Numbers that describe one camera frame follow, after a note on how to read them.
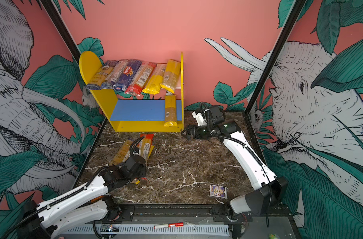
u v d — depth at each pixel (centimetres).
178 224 70
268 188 39
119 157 90
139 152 74
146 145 83
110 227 70
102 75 78
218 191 80
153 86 72
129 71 79
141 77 76
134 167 60
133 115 99
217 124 55
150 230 70
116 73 80
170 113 96
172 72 79
